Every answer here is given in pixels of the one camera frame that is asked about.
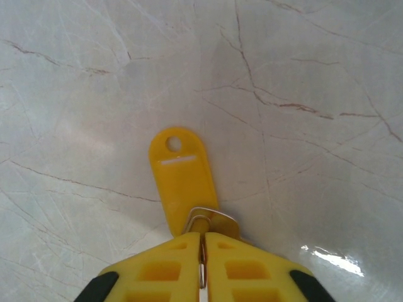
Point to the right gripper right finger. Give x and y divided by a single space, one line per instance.
252 270

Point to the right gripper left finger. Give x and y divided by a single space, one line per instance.
157 270

